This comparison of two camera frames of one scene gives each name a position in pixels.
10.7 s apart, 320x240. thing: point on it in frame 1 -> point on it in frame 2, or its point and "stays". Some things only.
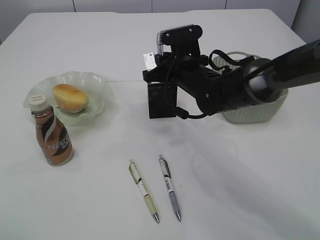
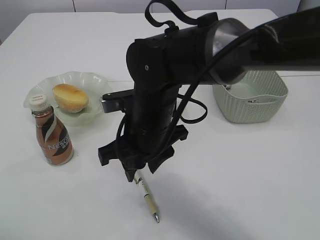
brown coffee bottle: [53, 137] stays
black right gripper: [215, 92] -> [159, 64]
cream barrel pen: [138, 180] stays
